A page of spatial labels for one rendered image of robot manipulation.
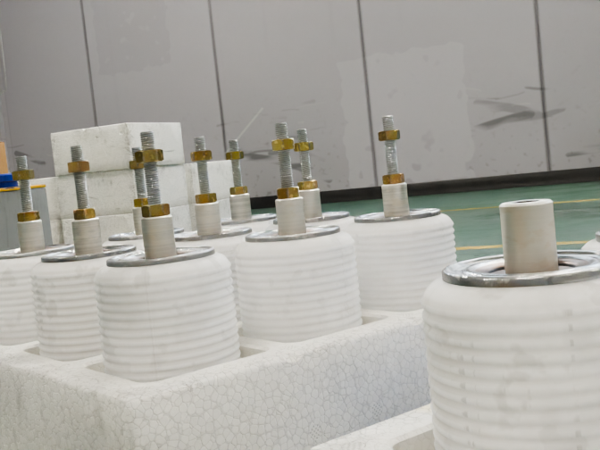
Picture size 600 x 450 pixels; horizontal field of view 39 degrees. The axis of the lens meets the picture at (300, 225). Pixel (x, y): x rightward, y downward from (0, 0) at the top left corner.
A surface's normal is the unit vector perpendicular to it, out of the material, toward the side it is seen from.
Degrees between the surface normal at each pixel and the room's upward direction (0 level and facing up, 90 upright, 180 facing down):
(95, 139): 90
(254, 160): 90
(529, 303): 58
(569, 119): 90
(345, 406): 90
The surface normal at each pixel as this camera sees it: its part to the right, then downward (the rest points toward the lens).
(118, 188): -0.40, 0.11
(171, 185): 0.91, -0.07
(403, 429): -0.11, -0.99
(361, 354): 0.63, -0.01
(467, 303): -0.69, -0.43
